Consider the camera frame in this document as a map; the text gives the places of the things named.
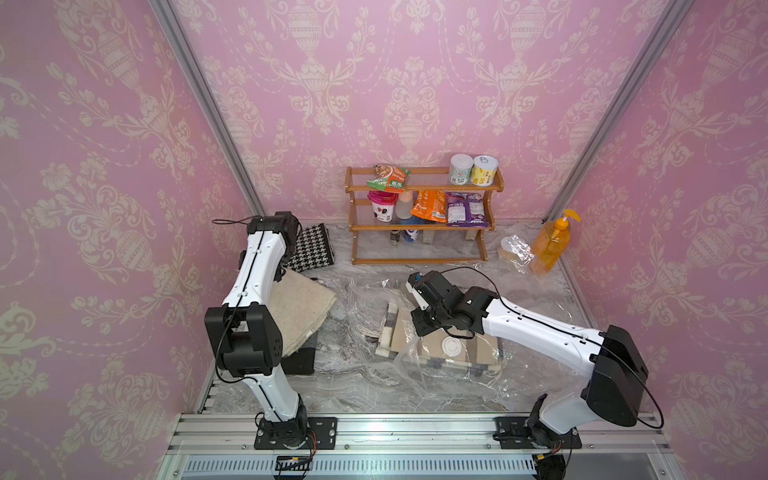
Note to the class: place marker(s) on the small white bottle on shelf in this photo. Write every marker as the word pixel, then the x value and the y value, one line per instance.
pixel 404 205

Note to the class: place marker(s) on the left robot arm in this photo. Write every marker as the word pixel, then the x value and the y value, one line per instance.
pixel 246 340

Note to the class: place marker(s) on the pink lid yogurt cup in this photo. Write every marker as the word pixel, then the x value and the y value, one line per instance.
pixel 383 204

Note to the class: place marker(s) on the wooden three-tier shelf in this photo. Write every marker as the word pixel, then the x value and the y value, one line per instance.
pixel 361 217

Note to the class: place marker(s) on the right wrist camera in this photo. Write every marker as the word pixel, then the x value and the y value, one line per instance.
pixel 413 292

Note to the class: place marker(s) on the clear plastic vacuum bag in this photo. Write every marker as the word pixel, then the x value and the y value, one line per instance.
pixel 370 359

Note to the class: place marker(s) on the orange snack bag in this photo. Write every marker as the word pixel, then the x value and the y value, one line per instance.
pixel 430 205

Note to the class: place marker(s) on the yellow white cup can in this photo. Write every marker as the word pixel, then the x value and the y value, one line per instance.
pixel 484 170

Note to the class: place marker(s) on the orange soap pump bottle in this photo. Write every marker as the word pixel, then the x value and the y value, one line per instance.
pixel 551 242

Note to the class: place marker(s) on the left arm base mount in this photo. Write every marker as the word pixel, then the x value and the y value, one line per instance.
pixel 315 433

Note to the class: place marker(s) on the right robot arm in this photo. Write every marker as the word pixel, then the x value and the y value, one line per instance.
pixel 615 373

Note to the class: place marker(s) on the green white cup can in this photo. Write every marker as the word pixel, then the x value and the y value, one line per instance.
pixel 460 169

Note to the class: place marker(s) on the white vacuum bag valve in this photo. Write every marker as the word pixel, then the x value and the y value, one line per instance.
pixel 452 347

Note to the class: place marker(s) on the aluminium front rail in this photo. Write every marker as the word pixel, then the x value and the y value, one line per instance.
pixel 403 433

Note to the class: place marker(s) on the black white houndstooth scarf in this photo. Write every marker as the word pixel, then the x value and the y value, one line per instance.
pixel 313 250

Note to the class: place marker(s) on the beige knitted scarf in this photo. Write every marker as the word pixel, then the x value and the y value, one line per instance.
pixel 299 307

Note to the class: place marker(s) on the purple snack bag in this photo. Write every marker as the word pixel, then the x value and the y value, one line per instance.
pixel 465 210

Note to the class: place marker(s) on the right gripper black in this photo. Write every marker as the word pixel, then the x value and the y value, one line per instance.
pixel 421 328

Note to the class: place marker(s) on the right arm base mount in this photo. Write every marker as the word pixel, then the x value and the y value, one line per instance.
pixel 512 432

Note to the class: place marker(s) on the red green snack packet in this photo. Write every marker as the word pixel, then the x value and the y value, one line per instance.
pixel 389 178

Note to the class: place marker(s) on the beige brown plaid scarf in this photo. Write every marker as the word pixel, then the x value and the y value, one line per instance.
pixel 397 339

